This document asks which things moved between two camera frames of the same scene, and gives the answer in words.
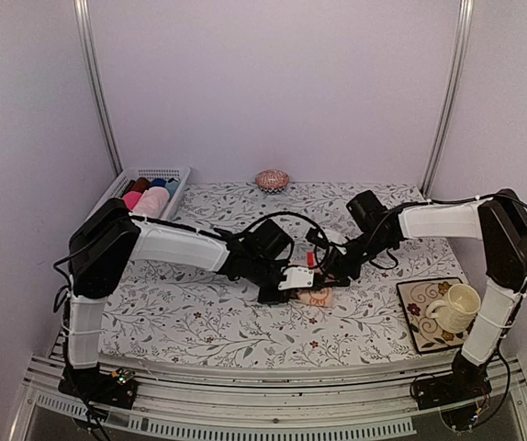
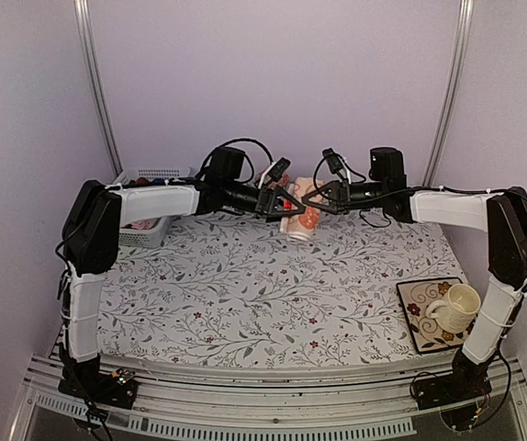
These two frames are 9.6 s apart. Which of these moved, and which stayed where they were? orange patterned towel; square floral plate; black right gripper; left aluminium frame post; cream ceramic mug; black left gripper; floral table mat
Moved: black left gripper; black right gripper; orange patterned towel
Stayed: floral table mat; square floral plate; left aluminium frame post; cream ceramic mug
